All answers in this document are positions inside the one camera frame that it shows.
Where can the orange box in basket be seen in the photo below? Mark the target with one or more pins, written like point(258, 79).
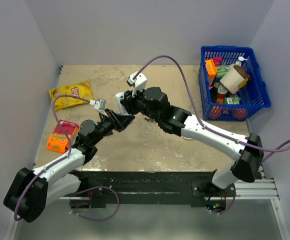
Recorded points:
point(211, 71)

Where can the white remote control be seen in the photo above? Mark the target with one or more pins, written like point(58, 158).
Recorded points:
point(119, 98)

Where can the yellow Lays chips bag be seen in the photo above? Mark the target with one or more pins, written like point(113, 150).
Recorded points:
point(74, 91)

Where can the white pump bottle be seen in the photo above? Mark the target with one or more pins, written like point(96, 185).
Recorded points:
point(240, 60)

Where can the pink box in basket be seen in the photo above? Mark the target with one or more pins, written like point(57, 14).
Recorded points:
point(217, 61)

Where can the orange pink candy box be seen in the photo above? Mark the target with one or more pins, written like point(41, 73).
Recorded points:
point(57, 141)

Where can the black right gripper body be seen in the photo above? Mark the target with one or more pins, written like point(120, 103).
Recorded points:
point(137, 104)

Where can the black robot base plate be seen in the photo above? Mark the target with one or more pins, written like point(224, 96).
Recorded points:
point(102, 188)

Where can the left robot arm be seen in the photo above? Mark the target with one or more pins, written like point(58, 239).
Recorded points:
point(27, 194)

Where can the green bottle in basket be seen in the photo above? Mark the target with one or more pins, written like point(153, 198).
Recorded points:
point(221, 70)

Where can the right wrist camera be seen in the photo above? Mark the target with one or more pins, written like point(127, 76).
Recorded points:
point(137, 81)

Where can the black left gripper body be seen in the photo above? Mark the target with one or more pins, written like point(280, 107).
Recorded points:
point(106, 126)

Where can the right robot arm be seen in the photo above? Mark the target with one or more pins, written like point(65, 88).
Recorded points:
point(154, 104)

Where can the red can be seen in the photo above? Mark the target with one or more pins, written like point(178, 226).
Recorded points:
point(220, 95)

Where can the paper cup with brown lid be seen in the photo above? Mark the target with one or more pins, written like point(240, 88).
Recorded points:
point(235, 79)

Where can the green box in basket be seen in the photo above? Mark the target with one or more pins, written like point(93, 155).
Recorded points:
point(232, 100)

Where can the aluminium rail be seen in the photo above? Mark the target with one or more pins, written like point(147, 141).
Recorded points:
point(261, 189)

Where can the blue plastic basket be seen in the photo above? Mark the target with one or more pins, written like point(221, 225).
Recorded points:
point(254, 96)

